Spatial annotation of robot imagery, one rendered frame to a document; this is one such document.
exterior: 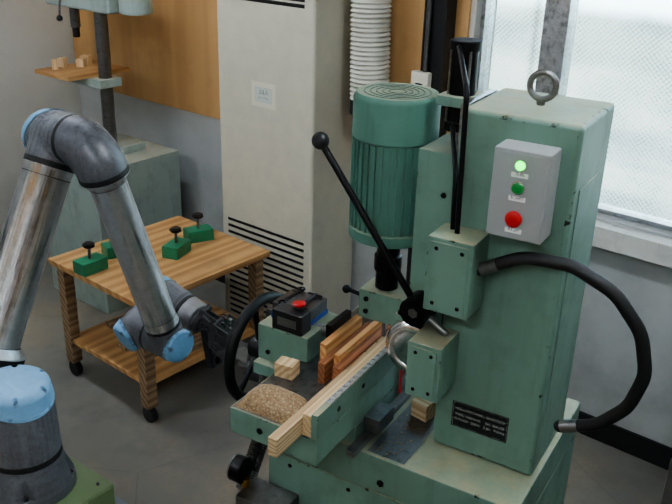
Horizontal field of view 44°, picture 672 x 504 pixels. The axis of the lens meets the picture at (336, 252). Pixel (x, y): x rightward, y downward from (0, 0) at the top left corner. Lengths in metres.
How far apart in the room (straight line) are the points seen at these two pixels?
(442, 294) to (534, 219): 0.23
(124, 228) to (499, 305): 0.87
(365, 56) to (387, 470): 1.78
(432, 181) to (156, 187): 2.56
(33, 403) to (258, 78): 1.87
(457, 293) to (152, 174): 2.65
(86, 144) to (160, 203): 2.21
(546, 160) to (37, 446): 1.20
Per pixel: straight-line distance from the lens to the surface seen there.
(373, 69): 3.14
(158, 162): 4.01
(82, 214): 3.97
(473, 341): 1.65
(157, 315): 2.09
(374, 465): 1.77
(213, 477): 2.99
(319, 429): 1.62
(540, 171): 1.42
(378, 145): 1.63
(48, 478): 1.96
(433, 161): 1.60
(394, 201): 1.66
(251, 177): 3.50
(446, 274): 1.52
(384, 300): 1.80
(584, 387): 3.26
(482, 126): 1.50
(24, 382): 1.91
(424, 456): 1.77
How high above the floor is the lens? 1.87
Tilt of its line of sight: 24 degrees down
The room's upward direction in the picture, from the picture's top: 2 degrees clockwise
